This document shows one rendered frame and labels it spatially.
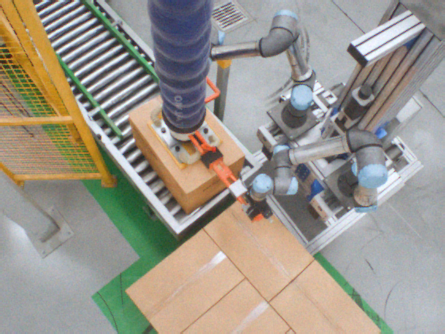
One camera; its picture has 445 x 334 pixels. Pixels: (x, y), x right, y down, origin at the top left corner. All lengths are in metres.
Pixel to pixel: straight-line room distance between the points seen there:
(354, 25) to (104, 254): 3.15
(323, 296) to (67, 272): 1.80
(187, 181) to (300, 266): 0.89
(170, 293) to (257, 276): 0.53
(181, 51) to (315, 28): 2.82
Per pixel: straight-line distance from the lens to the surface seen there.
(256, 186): 1.81
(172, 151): 2.35
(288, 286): 2.64
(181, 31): 1.52
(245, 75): 3.81
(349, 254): 3.37
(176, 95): 1.89
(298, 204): 3.13
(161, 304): 2.58
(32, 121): 2.56
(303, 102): 2.23
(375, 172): 1.70
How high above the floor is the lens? 3.10
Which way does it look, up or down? 66 degrees down
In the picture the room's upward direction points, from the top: 11 degrees clockwise
